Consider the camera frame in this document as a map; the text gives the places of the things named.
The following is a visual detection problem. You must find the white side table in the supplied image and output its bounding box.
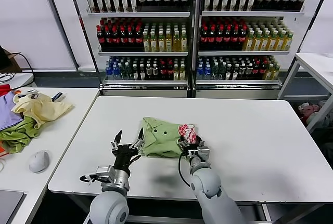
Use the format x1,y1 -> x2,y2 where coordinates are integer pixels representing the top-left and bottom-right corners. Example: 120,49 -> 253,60
0,87 -> 101,224

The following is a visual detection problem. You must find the white computer mouse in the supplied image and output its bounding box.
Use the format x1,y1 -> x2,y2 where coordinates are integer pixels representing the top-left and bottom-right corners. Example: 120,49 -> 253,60
28,150 -> 50,174

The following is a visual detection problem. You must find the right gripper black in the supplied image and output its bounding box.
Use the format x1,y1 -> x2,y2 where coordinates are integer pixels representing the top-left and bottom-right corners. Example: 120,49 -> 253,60
177,135 -> 207,157

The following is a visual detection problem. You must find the light green shirt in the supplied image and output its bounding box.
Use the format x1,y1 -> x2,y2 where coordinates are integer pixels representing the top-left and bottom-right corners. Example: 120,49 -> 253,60
141,116 -> 201,159

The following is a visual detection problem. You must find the pink cloth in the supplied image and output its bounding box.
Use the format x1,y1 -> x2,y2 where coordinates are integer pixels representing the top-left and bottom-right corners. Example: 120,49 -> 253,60
298,102 -> 321,118

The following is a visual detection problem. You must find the crumpled green garment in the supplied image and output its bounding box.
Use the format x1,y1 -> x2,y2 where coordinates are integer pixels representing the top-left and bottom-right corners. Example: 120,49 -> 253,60
0,116 -> 40,154

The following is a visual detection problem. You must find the pale yellow shirt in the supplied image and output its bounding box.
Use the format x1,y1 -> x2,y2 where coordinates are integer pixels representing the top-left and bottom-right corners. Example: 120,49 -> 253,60
12,93 -> 75,129

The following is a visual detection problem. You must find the large white work table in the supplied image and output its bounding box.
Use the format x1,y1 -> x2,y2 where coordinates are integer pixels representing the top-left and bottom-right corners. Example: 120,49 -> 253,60
48,96 -> 333,204

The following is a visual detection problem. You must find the blue white striped item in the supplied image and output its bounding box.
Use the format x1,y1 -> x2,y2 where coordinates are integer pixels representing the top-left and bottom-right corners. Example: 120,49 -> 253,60
51,92 -> 65,103

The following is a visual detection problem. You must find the red cloth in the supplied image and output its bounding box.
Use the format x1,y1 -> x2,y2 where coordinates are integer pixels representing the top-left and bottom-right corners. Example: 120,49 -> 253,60
0,84 -> 12,98

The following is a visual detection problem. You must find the yellow juice bottle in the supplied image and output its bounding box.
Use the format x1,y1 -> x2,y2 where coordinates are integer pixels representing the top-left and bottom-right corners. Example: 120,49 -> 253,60
260,31 -> 270,51
157,31 -> 165,52
143,31 -> 151,52
276,31 -> 285,51
165,31 -> 173,52
173,31 -> 181,52
268,31 -> 277,51
245,31 -> 254,51
252,31 -> 262,51
284,31 -> 293,51
150,31 -> 158,52
180,31 -> 188,52

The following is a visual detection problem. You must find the small white desk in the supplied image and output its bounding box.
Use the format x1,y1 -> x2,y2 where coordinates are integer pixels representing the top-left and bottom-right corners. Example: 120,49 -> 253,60
0,72 -> 36,89

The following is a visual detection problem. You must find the white grey cloth pile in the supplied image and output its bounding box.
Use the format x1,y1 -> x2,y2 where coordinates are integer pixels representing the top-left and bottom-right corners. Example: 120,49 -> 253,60
306,100 -> 333,128

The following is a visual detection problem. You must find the white cabinet shelf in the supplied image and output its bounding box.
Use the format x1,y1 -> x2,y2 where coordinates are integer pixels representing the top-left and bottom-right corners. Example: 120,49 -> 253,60
201,11 -> 305,18
98,51 -> 189,57
198,50 -> 291,57
103,80 -> 188,87
87,12 -> 191,18
195,80 -> 283,87

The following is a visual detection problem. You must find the orange item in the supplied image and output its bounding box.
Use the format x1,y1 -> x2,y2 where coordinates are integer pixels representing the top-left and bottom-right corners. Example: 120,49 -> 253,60
0,140 -> 10,157

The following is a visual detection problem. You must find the small blue water bottle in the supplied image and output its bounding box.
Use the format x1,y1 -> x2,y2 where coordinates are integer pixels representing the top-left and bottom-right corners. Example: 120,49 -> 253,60
105,62 -> 113,81
196,62 -> 204,81
112,62 -> 120,81
203,62 -> 211,81

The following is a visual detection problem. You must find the cardboard box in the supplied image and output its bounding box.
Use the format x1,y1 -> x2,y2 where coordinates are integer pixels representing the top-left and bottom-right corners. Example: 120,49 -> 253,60
7,51 -> 23,71

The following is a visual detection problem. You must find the red cap cola bottle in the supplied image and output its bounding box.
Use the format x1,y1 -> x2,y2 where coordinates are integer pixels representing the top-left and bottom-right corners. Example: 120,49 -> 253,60
200,25 -> 209,51
120,25 -> 129,52
215,25 -> 224,51
239,25 -> 248,51
208,25 -> 216,51
134,25 -> 143,52
104,25 -> 113,52
112,25 -> 121,52
223,25 -> 232,51
97,25 -> 106,52
231,25 -> 240,51
127,25 -> 136,52

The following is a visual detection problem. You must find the black monitor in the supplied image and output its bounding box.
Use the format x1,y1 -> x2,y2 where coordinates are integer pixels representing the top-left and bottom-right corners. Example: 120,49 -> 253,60
0,44 -> 14,72

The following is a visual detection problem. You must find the beverage display cabinet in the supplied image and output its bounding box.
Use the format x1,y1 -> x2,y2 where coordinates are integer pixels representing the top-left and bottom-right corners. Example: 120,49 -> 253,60
66,0 -> 198,98
194,0 -> 325,99

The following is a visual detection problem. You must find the grey laptop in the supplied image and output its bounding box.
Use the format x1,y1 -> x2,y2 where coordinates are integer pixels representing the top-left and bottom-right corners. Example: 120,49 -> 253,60
0,189 -> 28,224

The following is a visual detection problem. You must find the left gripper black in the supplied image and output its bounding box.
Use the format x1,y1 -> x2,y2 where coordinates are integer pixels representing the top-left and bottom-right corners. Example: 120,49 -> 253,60
111,127 -> 145,173

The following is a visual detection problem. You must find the purple cloth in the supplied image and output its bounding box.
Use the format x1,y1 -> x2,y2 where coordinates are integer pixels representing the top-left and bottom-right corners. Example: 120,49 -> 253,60
0,91 -> 23,131

